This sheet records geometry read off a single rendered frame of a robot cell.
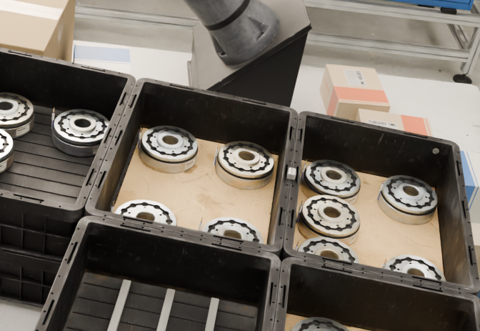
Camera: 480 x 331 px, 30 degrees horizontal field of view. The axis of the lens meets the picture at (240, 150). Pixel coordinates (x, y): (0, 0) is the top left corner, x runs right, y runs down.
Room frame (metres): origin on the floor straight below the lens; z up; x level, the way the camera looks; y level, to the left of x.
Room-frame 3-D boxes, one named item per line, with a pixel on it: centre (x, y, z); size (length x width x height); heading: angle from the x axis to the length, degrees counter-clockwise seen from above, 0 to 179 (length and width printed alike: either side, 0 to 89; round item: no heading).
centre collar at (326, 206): (1.19, -0.17, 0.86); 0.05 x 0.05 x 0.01
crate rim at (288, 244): (1.19, -0.24, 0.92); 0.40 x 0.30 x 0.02; 0
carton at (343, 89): (1.79, -0.23, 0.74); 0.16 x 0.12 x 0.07; 13
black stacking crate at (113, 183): (1.19, 0.06, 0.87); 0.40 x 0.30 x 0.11; 0
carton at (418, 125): (1.64, -0.32, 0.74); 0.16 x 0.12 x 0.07; 97
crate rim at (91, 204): (1.19, 0.06, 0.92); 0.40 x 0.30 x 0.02; 0
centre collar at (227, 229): (1.08, -0.02, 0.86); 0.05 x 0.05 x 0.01
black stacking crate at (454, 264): (1.19, -0.24, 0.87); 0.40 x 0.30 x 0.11; 0
